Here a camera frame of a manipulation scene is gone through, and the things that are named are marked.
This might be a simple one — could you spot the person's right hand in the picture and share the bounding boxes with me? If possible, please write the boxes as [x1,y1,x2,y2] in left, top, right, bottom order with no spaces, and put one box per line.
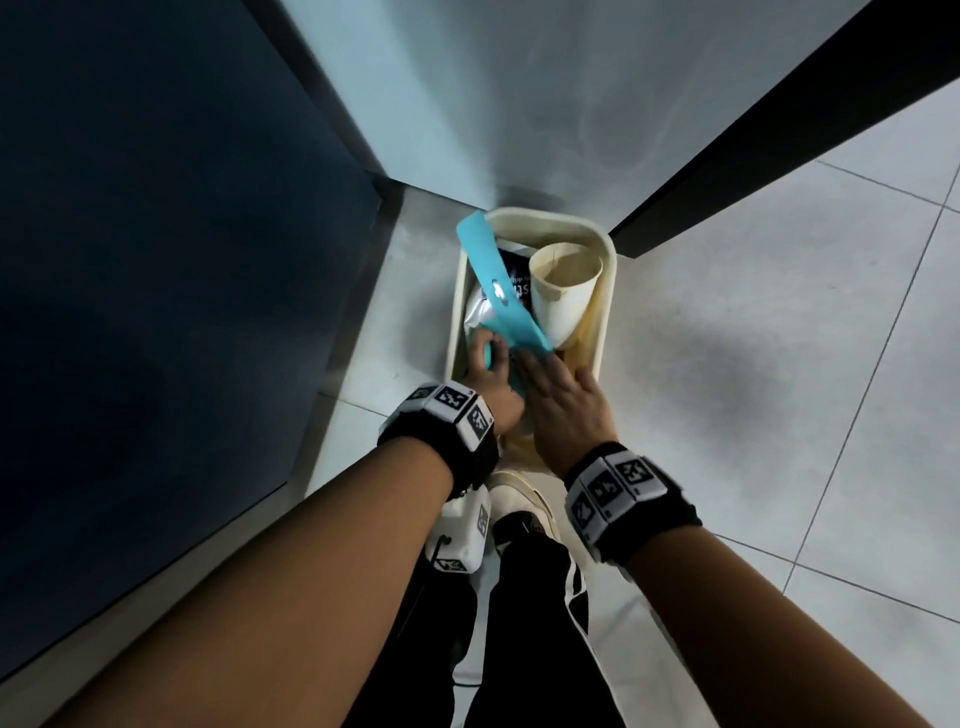
[512,348,620,480]

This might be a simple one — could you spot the teal and white mailer bags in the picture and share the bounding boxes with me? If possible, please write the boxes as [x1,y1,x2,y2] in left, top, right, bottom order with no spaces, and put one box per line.
[455,210,556,399]

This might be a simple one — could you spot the person's left hand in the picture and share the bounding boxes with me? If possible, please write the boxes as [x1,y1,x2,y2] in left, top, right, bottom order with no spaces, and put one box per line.
[461,328,526,436]

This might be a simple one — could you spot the white paper cup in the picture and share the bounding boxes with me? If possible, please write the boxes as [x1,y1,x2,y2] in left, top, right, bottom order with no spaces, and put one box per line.
[528,242,607,350]

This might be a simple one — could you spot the cream shoe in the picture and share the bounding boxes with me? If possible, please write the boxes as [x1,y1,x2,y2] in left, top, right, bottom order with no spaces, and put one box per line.
[487,468,564,541]

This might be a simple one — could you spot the black cup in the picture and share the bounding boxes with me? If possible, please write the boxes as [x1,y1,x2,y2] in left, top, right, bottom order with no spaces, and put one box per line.
[498,247,538,309]

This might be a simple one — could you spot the grey base cabinet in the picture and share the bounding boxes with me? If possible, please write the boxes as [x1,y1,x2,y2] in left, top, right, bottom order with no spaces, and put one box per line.
[0,0,406,706]

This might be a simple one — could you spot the black right wristband with markers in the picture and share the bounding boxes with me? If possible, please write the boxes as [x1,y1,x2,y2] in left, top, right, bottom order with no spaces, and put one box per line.
[562,442,704,565]

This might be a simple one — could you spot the black striped trousers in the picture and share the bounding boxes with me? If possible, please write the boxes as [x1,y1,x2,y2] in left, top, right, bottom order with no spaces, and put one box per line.
[341,513,628,728]

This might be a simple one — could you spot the black left wristband with markers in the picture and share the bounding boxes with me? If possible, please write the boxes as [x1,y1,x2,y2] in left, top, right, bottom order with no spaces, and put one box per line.
[377,382,502,502]

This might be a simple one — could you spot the person's left forearm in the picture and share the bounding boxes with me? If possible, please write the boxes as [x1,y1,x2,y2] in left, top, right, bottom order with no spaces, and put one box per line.
[44,434,455,728]

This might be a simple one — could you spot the cream waste bin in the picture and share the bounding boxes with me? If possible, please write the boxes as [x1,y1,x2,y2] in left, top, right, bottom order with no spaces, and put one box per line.
[443,207,618,451]

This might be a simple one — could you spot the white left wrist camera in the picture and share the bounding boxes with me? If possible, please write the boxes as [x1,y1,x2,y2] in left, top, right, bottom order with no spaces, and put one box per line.
[425,483,494,575]

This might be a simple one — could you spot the person's right forearm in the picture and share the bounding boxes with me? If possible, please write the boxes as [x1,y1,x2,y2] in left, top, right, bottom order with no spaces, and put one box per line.
[618,527,931,728]

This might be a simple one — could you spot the black wristband with markers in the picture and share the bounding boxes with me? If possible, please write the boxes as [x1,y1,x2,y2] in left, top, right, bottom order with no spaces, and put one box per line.
[562,442,704,565]
[377,382,502,502]

